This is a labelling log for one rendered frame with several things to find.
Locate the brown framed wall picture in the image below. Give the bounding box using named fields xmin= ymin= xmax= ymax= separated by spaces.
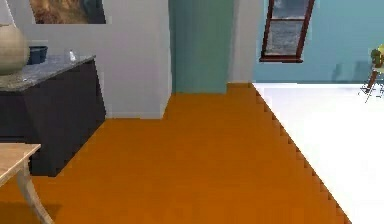
xmin=29 ymin=0 xmax=107 ymax=25

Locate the dark red framed window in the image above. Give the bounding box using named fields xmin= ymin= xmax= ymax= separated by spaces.
xmin=259 ymin=0 xmax=316 ymax=64

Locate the black cabinet with marble top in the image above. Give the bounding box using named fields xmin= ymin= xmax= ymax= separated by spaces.
xmin=0 ymin=54 xmax=107 ymax=178

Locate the beige round vase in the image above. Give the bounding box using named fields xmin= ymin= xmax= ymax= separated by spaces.
xmin=0 ymin=23 xmax=31 ymax=76

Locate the light wooden table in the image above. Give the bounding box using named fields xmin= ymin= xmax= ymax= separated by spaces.
xmin=0 ymin=143 xmax=55 ymax=224

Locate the dark blue bowl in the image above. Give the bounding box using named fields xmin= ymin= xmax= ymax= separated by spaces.
xmin=27 ymin=45 xmax=49 ymax=66

